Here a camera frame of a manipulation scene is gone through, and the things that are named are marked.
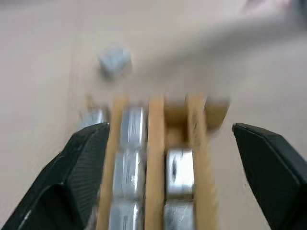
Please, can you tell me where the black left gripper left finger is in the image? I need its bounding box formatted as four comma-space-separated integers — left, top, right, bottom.
0, 122, 110, 230

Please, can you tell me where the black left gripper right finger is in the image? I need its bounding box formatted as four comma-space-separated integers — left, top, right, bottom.
231, 122, 307, 230

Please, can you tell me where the wooden slotted tray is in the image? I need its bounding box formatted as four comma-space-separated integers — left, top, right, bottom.
85, 94, 232, 230

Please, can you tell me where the silver camera module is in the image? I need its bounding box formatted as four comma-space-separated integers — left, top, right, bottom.
112, 150, 145, 204
165, 148, 195, 201
97, 45, 133, 79
119, 106, 147, 153
163, 203, 195, 230
107, 202, 144, 230

